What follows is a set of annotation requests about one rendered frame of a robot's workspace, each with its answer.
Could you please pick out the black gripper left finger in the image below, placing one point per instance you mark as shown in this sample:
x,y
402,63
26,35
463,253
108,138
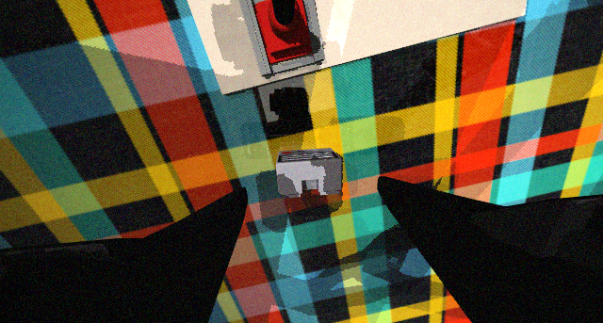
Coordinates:
x,y
171,276

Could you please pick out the grey block with slot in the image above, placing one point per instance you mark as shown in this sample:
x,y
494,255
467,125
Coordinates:
x,y
300,170

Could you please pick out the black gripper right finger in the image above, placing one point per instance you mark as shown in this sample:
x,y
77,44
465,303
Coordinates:
x,y
491,258

